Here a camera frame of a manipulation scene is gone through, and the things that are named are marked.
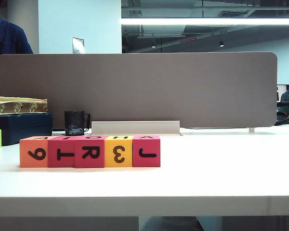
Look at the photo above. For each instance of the person in blue shirt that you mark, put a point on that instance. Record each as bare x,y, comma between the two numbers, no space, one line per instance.
7,36

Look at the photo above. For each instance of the black mug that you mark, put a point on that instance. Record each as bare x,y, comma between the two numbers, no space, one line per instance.
73,122

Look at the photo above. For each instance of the red ceiling sign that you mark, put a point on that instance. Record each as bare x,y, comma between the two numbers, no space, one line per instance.
187,40

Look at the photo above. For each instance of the red foam block letter R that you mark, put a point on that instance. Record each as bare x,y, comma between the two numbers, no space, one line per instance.
89,163

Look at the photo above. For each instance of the dark blue case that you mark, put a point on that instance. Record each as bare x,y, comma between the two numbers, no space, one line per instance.
21,125

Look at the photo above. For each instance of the yellow patterned box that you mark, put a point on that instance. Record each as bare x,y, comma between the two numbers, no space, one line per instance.
19,106

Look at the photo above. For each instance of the orange foam block monkey print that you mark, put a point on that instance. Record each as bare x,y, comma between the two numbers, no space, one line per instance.
33,161

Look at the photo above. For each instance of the red foam block letter J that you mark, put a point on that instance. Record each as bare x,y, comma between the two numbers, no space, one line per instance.
147,161

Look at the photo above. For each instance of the small wall sign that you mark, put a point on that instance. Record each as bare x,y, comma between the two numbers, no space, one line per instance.
77,45

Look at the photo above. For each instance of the red foam block letter T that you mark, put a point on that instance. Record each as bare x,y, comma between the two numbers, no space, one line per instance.
61,144

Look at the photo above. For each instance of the perforated grey panel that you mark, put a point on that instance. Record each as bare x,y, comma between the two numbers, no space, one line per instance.
285,223

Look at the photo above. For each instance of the brown desk divider panel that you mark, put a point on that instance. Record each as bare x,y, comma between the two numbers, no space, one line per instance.
147,89

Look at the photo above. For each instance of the yellow foam block letter H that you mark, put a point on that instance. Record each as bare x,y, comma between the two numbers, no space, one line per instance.
118,144

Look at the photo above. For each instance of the black office chair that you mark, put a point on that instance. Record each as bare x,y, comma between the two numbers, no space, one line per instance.
283,103

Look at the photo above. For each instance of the white divider foot bracket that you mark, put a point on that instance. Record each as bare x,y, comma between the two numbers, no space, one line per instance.
251,130

